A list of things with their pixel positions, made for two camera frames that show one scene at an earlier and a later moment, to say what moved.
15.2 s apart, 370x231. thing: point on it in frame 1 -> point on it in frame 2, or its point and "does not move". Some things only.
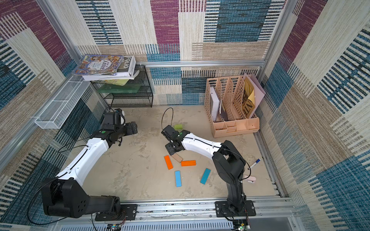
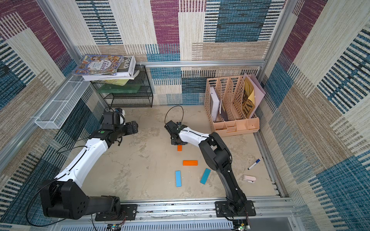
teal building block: [204, 177] does not move
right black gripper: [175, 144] -> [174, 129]
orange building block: [188, 163] does not move
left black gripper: [129, 130] does not move
